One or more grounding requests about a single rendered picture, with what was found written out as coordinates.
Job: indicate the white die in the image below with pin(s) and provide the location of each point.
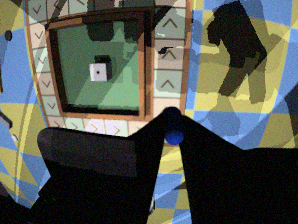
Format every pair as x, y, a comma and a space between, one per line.
101, 71

